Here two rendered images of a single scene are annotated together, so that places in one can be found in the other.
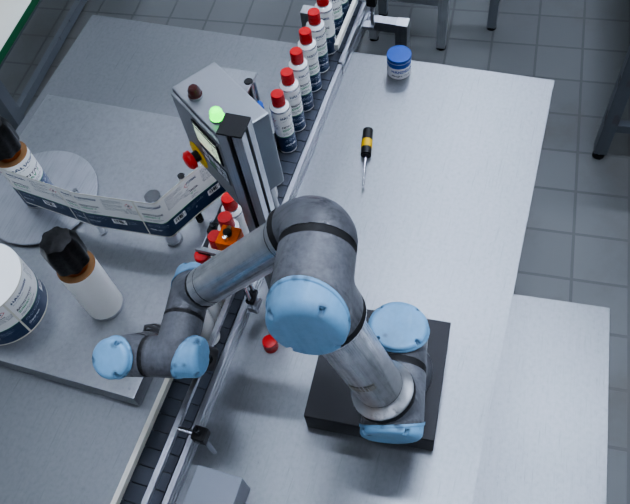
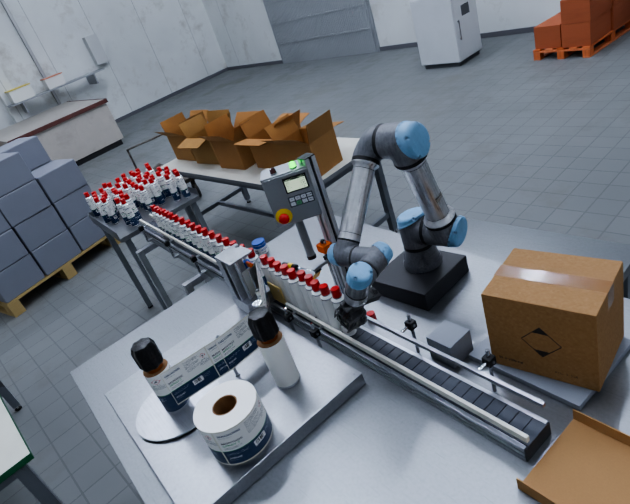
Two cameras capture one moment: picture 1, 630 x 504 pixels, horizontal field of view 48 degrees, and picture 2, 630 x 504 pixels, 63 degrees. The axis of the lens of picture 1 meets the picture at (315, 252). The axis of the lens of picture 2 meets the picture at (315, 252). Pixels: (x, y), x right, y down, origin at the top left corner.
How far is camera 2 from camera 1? 1.55 m
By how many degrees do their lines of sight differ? 48
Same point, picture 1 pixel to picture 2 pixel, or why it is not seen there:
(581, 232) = not seen: hidden behind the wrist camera
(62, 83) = (99, 395)
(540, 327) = not seen: hidden behind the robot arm
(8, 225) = (180, 425)
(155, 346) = (367, 255)
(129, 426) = (375, 391)
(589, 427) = (485, 226)
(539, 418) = (473, 238)
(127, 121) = (173, 353)
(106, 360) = (361, 271)
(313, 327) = (420, 133)
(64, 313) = (275, 402)
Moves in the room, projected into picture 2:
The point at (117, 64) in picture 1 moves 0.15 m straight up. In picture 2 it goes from (122, 363) to (105, 338)
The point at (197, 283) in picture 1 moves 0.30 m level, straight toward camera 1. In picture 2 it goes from (349, 227) to (443, 206)
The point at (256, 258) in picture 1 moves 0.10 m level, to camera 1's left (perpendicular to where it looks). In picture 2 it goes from (365, 178) to (355, 193)
